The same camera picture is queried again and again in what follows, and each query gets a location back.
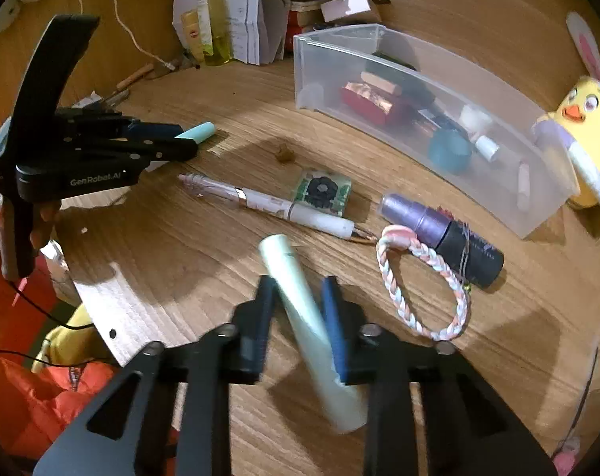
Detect teal round lid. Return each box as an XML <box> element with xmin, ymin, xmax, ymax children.
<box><xmin>428</xmin><ymin>129</ymin><xmax>472</xmax><ymax>174</ymax></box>

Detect folded white papers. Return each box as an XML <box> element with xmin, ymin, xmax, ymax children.
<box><xmin>172</xmin><ymin>0</ymin><xmax>291</xmax><ymax>66</ymax></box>

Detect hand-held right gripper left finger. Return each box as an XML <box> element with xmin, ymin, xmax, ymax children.
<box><xmin>32</xmin><ymin>275</ymin><xmax>277</xmax><ymax>476</ymax></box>

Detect white cable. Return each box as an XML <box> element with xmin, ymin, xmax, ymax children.
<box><xmin>96</xmin><ymin>0</ymin><xmax>177</xmax><ymax>70</ymax></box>

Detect beige eraser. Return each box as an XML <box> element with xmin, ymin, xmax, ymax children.
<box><xmin>360</xmin><ymin>72</ymin><xmax>402</xmax><ymax>95</ymax></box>

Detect red tea packet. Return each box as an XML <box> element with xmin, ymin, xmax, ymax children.
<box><xmin>340</xmin><ymin>79</ymin><xmax>430</xmax><ymax>127</ymax></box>

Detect white tube green print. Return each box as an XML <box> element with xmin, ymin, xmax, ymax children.
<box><xmin>193</xmin><ymin>0</ymin><xmax>214</xmax><ymax>58</ymax></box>

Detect dark blue packet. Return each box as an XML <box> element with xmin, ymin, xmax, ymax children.
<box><xmin>416</xmin><ymin>109</ymin><xmax>467</xmax><ymax>134</ymax></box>

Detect pink white braided bracelet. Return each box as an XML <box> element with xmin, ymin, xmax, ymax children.
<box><xmin>376</xmin><ymin>225</ymin><xmax>472</xmax><ymax>342</ymax></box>

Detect short white tube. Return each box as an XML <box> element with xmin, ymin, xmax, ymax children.
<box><xmin>475</xmin><ymin>135</ymin><xmax>500</xmax><ymax>162</ymax></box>

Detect yellow chick plush toy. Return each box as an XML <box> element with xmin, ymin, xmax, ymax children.
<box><xmin>531</xmin><ymin>10</ymin><xmax>600</xmax><ymax>214</ymax></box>

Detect orange jacket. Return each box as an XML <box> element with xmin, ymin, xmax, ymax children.
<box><xmin>0</xmin><ymin>238</ymin><xmax>182</xmax><ymax>476</ymax></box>

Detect thin black cable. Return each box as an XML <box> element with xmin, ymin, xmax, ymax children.
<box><xmin>7</xmin><ymin>278</ymin><xmax>107</xmax><ymax>372</ymax></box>

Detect green card packet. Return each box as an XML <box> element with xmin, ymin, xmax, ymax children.
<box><xmin>294</xmin><ymin>169</ymin><xmax>353</xmax><ymax>219</ymax></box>

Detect tan sunscreen bottle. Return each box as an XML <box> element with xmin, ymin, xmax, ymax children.
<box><xmin>181</xmin><ymin>10</ymin><xmax>204</xmax><ymax>53</ymax></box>

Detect wooden handle tool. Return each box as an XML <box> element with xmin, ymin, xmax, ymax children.
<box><xmin>115</xmin><ymin>63</ymin><xmax>154</xmax><ymax>89</ymax></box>

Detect clear plastic bin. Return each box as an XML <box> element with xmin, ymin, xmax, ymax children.
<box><xmin>292</xmin><ymin>23</ymin><xmax>581</xmax><ymax>239</ymax></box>

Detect pale pink tube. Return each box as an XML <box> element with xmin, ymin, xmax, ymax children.
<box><xmin>515</xmin><ymin>161</ymin><xmax>531</xmax><ymax>211</ymax></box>

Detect white tape roll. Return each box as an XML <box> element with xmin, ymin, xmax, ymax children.
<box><xmin>459</xmin><ymin>104</ymin><xmax>494</xmax><ymax>132</ymax></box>

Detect purple and black lipstick tube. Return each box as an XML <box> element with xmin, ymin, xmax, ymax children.
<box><xmin>381</xmin><ymin>192</ymin><xmax>505</xmax><ymax>289</ymax></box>

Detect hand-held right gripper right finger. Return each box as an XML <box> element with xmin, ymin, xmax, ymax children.
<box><xmin>321</xmin><ymin>276</ymin><xmax>554</xmax><ymax>476</ymax></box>

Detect yellow cloth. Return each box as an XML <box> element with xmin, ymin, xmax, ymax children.
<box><xmin>42</xmin><ymin>302</ymin><xmax>112</xmax><ymax>372</ymax></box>

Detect yellow-green spray bottle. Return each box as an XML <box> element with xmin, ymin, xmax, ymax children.
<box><xmin>196</xmin><ymin>0</ymin><xmax>234</xmax><ymax>66</ymax></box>

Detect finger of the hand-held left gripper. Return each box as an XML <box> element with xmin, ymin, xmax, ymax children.
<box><xmin>63</xmin><ymin>108</ymin><xmax>183</xmax><ymax>142</ymax></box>
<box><xmin>68</xmin><ymin>136</ymin><xmax>200</xmax><ymax>173</ymax></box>

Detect red books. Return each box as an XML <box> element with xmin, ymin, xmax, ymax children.
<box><xmin>285</xmin><ymin>0</ymin><xmax>325</xmax><ymax>60</ymax></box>

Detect small white open box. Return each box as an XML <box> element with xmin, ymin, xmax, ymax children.
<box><xmin>320</xmin><ymin>0</ymin><xmax>390</xmax><ymax>23</ymax></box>

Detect mint green tube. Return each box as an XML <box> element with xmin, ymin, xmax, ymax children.
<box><xmin>258</xmin><ymin>233</ymin><xmax>369</xmax><ymax>434</ymax></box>
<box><xmin>175</xmin><ymin>121</ymin><xmax>216</xmax><ymax>146</ymax></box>

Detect white pen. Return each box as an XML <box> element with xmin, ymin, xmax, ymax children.
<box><xmin>177</xmin><ymin>173</ymin><xmax>377</xmax><ymax>246</ymax></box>

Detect person's left hand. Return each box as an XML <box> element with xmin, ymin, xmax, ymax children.
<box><xmin>0</xmin><ymin>193</ymin><xmax>63</xmax><ymax>269</ymax></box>

